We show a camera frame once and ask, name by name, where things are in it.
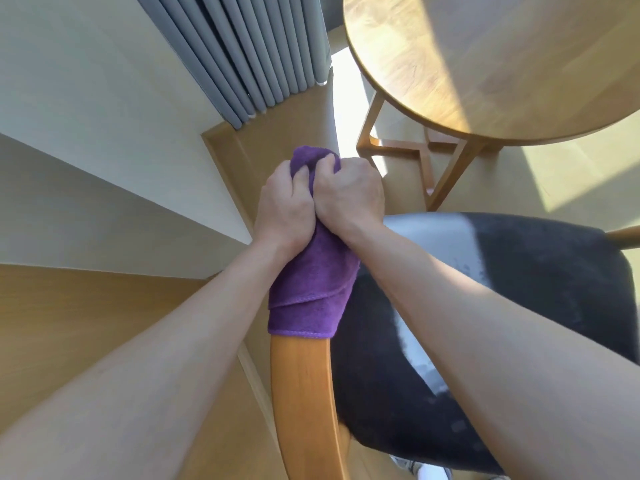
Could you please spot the person's left hand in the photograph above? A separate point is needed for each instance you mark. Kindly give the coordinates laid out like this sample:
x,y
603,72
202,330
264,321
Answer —
x,y
285,209

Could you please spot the person's right hand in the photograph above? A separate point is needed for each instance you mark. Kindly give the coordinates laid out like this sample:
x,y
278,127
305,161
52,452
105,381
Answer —
x,y
350,194

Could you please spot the purple microfibre cloth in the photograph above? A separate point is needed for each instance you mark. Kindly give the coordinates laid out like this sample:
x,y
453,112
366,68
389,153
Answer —
x,y
310,294

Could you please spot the wooden chair with black seat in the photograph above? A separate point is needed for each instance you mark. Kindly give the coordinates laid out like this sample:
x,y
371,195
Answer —
x,y
550,274

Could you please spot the person's left forearm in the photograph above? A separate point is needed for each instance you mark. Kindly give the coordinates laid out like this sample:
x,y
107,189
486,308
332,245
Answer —
x,y
135,374

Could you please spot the person's right forearm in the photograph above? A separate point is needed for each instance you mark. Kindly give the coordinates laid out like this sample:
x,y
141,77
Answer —
x,y
510,354

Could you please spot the person's left white sneaker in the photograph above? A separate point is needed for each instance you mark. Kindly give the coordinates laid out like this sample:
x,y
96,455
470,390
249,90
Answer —
x,y
407,464

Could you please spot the person's left white sock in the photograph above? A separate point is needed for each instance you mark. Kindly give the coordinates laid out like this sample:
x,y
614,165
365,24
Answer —
x,y
435,472

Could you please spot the grey pleated curtain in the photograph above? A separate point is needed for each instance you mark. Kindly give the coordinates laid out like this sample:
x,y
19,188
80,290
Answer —
x,y
240,49

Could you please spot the round wooden table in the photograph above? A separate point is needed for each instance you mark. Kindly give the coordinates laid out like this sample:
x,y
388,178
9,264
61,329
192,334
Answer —
x,y
500,59

